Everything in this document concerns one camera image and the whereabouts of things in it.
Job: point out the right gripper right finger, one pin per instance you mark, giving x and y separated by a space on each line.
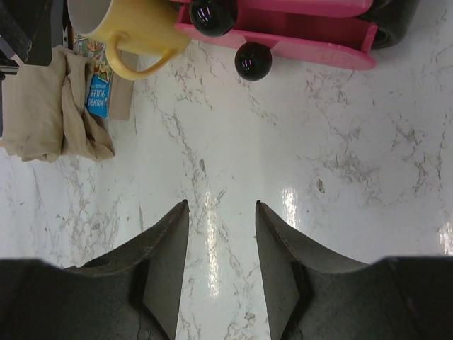
311 291

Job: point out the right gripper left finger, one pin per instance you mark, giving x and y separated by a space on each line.
136 288

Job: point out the beige t shirt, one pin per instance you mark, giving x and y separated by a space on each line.
45 114

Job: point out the black pink drawer unit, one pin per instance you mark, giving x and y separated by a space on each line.
335 33

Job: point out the blue treehouse book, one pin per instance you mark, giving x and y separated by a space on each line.
110 95

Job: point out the yellow mug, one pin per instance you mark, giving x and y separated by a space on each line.
141 27

